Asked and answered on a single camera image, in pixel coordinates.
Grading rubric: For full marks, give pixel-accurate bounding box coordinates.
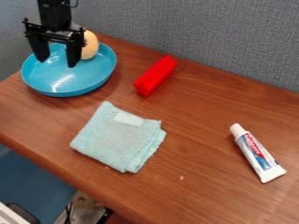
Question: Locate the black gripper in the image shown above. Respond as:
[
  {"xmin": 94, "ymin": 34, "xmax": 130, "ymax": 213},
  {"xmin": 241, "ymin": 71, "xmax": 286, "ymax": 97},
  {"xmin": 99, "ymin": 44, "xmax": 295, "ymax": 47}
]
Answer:
[{"xmin": 23, "ymin": 0, "xmax": 86, "ymax": 68}]

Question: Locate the white toothpaste tube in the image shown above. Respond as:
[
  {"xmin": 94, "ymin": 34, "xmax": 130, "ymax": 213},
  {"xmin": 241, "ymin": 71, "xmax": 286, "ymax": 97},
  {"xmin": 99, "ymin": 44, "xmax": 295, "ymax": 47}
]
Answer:
[{"xmin": 230, "ymin": 123, "xmax": 286, "ymax": 184}]

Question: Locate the red plastic block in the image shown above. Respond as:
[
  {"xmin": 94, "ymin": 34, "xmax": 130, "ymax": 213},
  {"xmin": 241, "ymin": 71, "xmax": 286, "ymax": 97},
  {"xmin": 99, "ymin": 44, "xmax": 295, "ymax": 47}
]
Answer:
[{"xmin": 134, "ymin": 55, "xmax": 178, "ymax": 97}]

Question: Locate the light blue folded cloth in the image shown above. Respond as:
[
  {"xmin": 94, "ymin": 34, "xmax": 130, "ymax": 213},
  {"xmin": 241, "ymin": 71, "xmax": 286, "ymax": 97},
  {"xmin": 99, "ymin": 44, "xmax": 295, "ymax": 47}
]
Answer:
[{"xmin": 70, "ymin": 101, "xmax": 167, "ymax": 173}]

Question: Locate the yellow orange ball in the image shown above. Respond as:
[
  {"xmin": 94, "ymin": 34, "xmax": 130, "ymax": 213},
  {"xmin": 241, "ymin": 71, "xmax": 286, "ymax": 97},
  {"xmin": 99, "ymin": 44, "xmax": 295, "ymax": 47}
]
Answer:
[{"xmin": 80, "ymin": 31, "xmax": 99, "ymax": 60}]

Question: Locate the blue plate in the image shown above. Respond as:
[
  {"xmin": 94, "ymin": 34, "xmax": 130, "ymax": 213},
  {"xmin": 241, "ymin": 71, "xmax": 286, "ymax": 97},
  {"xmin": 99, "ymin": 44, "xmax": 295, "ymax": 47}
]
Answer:
[{"xmin": 22, "ymin": 43, "xmax": 118, "ymax": 97}]

